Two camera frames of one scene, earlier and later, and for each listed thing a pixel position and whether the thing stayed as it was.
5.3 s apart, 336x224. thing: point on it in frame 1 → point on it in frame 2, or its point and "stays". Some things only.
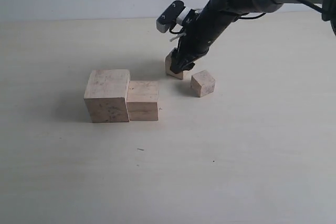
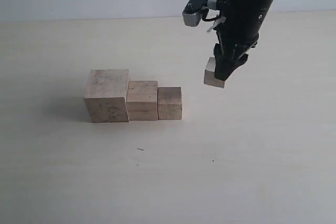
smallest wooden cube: x=202 y=83 → x=209 y=74
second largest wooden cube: x=143 y=100 stays
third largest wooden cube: x=168 y=60 → x=169 y=103
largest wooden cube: x=106 y=94 stays
